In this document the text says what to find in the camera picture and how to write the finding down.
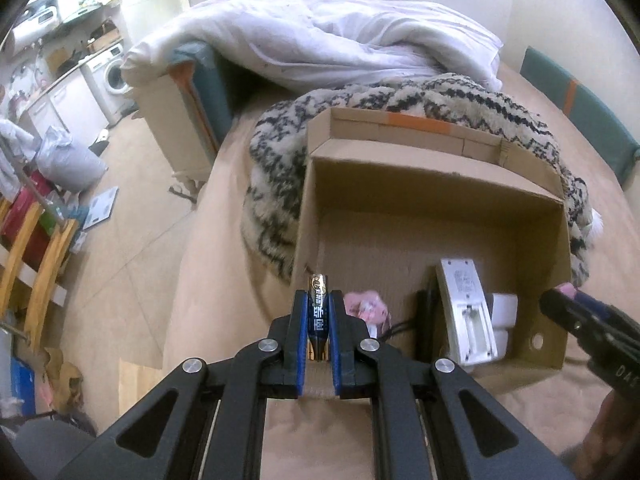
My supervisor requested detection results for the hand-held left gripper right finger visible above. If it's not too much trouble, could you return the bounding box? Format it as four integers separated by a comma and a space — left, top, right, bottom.
327, 290, 576, 480

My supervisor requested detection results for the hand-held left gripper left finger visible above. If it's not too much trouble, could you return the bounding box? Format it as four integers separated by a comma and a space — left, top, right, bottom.
57, 287, 313, 480

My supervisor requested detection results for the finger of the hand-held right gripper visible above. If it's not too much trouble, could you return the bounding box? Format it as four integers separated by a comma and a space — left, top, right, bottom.
574, 291, 626, 323
539, 286, 587, 335

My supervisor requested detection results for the gold and black battery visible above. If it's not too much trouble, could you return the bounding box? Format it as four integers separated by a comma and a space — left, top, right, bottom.
306, 272, 332, 363

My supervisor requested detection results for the pink plush toy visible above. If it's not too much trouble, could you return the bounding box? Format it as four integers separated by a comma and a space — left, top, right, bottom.
345, 290, 390, 325

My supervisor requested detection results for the white charger plug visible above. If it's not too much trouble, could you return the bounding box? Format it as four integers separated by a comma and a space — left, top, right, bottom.
487, 294, 521, 329

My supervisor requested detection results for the white earbuds case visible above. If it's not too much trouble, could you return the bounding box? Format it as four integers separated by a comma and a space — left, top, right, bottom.
492, 327, 519, 361

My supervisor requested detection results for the black cylindrical device with cord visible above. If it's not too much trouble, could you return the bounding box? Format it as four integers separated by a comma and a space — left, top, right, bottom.
387, 287, 441, 361

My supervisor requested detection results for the white remote control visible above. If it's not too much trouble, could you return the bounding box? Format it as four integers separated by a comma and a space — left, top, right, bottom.
434, 257, 499, 367

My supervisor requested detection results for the cardboard box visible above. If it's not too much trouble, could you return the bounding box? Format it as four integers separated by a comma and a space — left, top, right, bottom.
290, 106, 572, 401

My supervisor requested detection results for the person's right forearm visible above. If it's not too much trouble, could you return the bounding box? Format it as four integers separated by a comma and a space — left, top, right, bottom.
562, 387, 640, 480

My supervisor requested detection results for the tan bed sheet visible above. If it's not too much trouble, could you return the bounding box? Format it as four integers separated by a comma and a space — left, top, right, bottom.
162, 60, 640, 480

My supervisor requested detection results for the black and white fuzzy blanket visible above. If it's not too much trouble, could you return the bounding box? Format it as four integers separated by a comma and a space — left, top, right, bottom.
241, 74, 603, 286

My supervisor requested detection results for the pair of sandals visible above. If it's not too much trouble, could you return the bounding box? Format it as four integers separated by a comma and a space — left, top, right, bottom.
169, 179, 202, 204

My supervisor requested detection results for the teal padded headboard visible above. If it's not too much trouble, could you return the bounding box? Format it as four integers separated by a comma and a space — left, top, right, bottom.
520, 46, 640, 191

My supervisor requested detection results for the grey bathroom scale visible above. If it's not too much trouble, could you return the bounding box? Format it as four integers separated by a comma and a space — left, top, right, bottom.
82, 186, 121, 231

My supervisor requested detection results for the crumpled brown paper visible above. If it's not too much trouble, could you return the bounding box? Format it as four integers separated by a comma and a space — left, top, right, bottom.
42, 347, 83, 411

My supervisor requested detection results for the wooden chair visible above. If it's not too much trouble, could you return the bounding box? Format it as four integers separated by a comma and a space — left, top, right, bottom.
0, 195, 81, 351

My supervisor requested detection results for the dark grey cloth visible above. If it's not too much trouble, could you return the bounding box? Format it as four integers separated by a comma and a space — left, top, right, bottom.
10, 412, 98, 480

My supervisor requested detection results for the blue box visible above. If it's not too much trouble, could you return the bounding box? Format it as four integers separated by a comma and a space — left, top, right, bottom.
10, 357, 37, 418

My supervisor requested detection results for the grey plastic bag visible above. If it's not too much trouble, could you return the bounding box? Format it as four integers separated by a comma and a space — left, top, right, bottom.
35, 125, 108, 193

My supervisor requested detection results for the red box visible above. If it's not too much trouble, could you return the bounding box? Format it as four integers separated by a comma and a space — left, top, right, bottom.
0, 172, 56, 271

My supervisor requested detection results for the white duvet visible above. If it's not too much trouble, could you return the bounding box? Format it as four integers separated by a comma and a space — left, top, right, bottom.
121, 0, 503, 92

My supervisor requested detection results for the white washing machine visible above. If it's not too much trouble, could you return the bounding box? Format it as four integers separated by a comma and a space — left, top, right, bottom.
82, 42, 133, 126

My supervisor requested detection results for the white kitchen cabinet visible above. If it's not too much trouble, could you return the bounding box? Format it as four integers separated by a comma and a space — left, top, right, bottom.
22, 67, 108, 136

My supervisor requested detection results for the white hanging cloth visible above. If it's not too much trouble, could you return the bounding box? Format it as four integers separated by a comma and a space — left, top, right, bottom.
0, 117, 37, 201

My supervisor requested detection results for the teal and cream bed frame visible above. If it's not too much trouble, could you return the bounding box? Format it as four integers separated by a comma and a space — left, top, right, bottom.
122, 42, 236, 196

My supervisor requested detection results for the cluttered wall shelf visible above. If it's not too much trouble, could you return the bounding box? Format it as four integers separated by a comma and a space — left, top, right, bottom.
12, 0, 126, 56

